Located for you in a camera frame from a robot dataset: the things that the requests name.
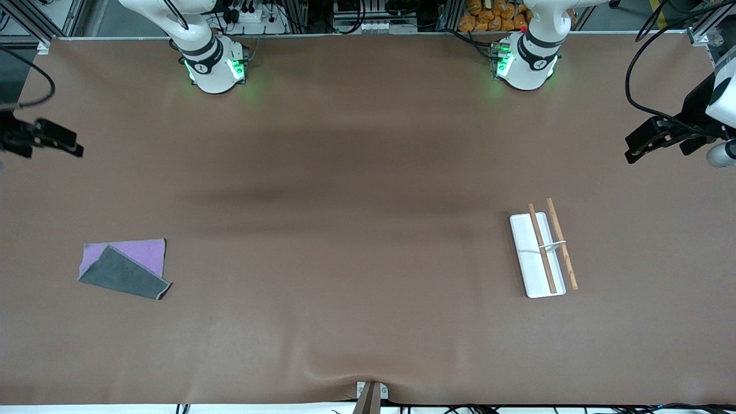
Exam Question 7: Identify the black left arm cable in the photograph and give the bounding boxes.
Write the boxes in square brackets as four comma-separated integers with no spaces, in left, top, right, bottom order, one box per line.
[625,0,736,139]

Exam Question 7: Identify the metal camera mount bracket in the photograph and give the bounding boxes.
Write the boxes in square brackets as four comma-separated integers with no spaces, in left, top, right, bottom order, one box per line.
[353,381,389,414]

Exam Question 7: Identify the white power strip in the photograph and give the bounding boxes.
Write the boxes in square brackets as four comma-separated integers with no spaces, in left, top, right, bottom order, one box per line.
[221,0,288,35]

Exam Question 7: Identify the aluminium frame profile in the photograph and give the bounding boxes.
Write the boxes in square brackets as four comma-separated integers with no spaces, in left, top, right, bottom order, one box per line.
[0,0,87,55]
[687,0,736,48]

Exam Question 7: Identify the white rack with wooden rods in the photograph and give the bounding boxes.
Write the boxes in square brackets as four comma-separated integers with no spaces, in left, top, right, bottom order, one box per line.
[509,197,579,299]

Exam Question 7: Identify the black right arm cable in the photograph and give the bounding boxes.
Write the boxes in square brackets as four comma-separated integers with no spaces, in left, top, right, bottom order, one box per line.
[0,46,56,110]

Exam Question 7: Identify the orange packaged goods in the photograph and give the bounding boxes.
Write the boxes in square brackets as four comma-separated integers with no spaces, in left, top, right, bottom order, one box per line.
[458,0,532,32]

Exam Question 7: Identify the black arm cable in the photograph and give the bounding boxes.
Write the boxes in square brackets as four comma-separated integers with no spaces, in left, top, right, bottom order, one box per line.
[625,0,736,139]
[0,46,56,110]

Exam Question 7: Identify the purple and grey towel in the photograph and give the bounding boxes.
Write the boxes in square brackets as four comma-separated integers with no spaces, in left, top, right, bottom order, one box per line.
[77,238,172,301]

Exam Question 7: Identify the grey electrical control box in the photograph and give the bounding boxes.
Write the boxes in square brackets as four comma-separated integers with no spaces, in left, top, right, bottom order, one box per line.
[332,0,419,34]

